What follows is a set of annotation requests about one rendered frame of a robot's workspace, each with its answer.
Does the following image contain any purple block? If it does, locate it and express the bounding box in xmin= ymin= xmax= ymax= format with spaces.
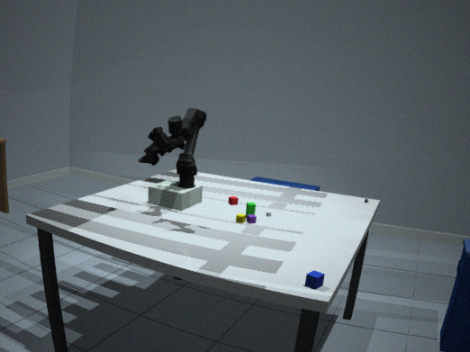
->
xmin=247 ymin=214 xmax=257 ymax=223

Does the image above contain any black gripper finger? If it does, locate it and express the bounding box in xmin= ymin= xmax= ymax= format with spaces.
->
xmin=138 ymin=152 xmax=155 ymax=165
xmin=144 ymin=136 xmax=164 ymax=153

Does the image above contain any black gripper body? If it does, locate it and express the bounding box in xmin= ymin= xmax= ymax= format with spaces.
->
xmin=150 ymin=132 xmax=176 ymax=166

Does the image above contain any small blue cube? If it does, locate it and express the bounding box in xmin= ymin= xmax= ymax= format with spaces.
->
xmin=305 ymin=271 xmax=324 ymax=290

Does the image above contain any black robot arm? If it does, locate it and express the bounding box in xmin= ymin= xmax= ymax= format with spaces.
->
xmin=149 ymin=108 xmax=206 ymax=189

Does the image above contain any red block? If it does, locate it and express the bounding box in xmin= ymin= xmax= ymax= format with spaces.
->
xmin=229 ymin=196 xmax=239 ymax=205

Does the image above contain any yellow block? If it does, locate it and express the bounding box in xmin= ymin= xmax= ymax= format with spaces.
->
xmin=236 ymin=214 xmax=246 ymax=223

